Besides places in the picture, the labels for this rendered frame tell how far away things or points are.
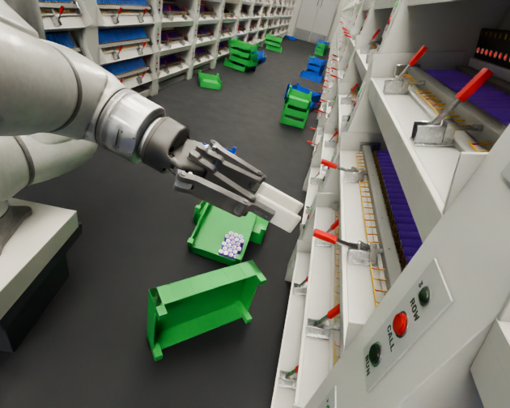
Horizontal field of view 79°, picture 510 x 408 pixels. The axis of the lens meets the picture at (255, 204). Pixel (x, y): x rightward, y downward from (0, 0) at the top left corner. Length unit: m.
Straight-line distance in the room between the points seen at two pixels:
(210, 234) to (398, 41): 0.85
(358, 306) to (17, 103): 0.42
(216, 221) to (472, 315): 1.09
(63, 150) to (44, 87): 0.51
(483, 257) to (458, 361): 0.06
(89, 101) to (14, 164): 0.41
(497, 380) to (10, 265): 0.80
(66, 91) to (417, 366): 0.40
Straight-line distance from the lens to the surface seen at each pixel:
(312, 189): 1.46
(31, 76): 0.36
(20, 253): 0.85
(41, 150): 0.85
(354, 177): 0.71
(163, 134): 0.43
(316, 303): 0.68
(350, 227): 0.56
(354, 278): 0.47
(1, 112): 0.35
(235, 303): 1.05
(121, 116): 0.44
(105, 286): 1.08
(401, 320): 0.27
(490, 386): 0.22
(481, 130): 0.43
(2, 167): 0.81
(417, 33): 0.85
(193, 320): 1.00
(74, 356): 0.97
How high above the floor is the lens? 0.84
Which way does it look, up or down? 34 degrees down
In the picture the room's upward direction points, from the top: 16 degrees clockwise
